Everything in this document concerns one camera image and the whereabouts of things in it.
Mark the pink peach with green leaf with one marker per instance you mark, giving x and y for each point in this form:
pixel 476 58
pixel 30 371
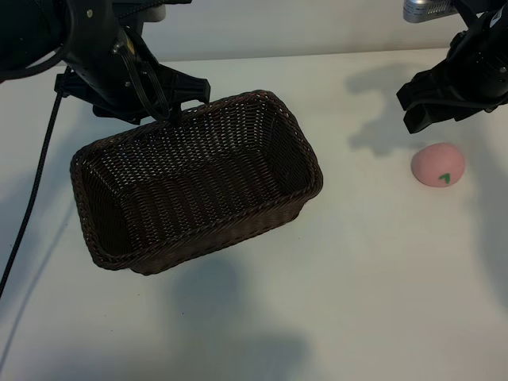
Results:
pixel 434 162

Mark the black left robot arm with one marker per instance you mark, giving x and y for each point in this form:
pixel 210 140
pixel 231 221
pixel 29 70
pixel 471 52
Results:
pixel 24 31

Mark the dark brown wicker basket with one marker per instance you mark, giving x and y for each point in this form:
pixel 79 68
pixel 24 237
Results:
pixel 206 178

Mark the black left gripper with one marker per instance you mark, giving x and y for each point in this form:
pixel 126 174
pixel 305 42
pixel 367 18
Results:
pixel 95 67

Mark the silver perforated metal bracket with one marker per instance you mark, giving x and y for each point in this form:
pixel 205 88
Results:
pixel 426 10

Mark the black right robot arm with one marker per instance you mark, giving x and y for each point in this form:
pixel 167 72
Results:
pixel 490 16

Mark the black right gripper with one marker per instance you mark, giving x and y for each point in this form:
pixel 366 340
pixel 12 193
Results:
pixel 476 75

